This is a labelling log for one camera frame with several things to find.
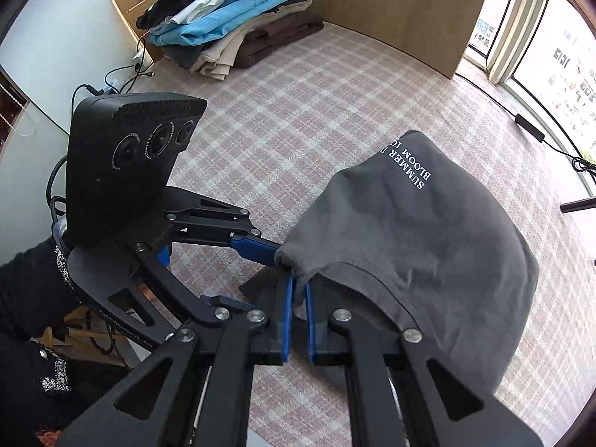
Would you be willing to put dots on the pink plaid blanket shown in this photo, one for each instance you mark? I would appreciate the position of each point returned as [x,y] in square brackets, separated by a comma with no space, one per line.
[279,125]

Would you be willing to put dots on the black tripod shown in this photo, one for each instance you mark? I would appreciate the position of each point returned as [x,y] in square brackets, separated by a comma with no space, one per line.
[579,204]

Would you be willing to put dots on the grey t-shirt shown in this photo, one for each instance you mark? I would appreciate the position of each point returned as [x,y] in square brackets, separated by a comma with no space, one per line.
[419,242]

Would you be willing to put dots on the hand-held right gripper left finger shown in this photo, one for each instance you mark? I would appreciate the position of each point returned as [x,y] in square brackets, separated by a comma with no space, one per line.
[285,326]

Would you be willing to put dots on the dark grey folded garment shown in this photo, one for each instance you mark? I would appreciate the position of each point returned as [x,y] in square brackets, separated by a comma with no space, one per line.
[186,53]

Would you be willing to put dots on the white power strip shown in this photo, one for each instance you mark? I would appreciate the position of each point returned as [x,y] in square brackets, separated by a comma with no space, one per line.
[138,59]

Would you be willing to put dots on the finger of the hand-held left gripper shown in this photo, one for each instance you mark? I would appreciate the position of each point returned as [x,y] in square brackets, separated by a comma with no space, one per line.
[195,302]
[251,247]

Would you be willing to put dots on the person's torso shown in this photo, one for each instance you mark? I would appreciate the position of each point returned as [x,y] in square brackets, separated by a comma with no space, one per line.
[23,391]

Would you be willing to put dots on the brown folded garment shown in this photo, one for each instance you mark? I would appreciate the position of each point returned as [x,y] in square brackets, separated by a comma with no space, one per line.
[288,32]

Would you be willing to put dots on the white window frame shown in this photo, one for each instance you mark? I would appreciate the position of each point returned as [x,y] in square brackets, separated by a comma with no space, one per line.
[521,23]

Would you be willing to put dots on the apartment buildings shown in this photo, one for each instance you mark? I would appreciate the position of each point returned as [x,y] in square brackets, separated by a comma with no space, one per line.
[570,93]

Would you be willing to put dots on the beige folded garment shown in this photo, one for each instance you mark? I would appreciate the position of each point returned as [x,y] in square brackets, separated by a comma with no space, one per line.
[223,56]

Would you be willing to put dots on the wooden board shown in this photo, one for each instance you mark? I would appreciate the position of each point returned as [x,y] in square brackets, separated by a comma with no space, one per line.
[396,4]

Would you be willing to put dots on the wooden stool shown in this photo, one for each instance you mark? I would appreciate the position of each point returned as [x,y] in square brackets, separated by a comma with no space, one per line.
[79,342]

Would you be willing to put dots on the person's left forearm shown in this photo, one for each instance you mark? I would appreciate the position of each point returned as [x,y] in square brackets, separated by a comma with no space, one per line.
[28,288]

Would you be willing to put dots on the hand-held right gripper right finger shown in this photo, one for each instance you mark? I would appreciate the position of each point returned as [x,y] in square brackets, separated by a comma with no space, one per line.
[311,330]

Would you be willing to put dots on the light blue folded garment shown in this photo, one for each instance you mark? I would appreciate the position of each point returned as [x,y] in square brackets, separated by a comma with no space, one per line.
[242,14]

